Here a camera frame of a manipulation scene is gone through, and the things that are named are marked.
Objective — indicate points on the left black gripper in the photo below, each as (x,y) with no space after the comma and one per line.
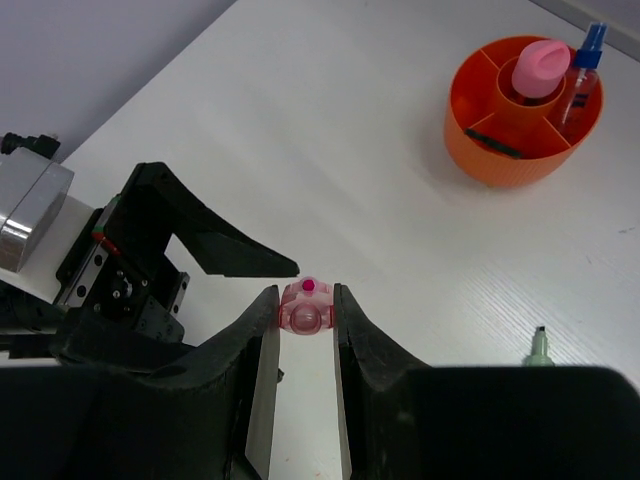
(117,313)

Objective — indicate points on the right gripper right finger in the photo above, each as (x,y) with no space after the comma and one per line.
(400,418)

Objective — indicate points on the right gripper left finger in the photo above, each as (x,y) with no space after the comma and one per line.
(207,415)

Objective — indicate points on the pink highlighter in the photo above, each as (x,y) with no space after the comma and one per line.
(307,307)

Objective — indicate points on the green highlighter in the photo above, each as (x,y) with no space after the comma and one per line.
(538,355)

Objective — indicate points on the clear blue-capped glue bottle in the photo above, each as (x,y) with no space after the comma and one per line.
(580,80)

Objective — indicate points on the pink glue stick tube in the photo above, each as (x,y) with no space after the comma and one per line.
(539,70)

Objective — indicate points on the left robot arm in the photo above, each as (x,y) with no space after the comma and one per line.
(28,323)

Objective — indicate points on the orange round organizer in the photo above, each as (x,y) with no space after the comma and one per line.
(479,98)

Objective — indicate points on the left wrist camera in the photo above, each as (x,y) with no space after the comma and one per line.
(40,220)

